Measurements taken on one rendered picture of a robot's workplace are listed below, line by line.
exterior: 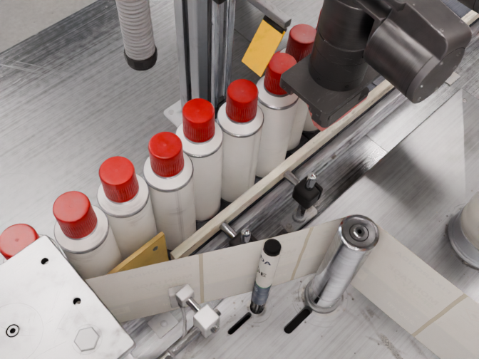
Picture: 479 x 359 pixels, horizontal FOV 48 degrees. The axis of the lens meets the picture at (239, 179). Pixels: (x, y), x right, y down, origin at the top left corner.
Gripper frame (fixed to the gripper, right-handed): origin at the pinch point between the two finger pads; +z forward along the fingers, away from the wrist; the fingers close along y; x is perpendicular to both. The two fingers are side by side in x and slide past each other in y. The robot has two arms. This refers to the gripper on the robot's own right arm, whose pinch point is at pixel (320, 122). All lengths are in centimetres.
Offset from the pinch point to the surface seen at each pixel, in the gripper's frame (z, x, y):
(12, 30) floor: 102, 146, 11
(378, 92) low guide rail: 10.1, 1.9, 17.3
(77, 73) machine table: 18.6, 40.3, -10.8
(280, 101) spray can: -3.0, 3.8, -3.3
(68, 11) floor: 102, 142, 32
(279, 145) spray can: 5.3, 3.0, -2.9
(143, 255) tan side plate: 3.9, 2.0, -24.7
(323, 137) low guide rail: 10.0, 1.9, 5.3
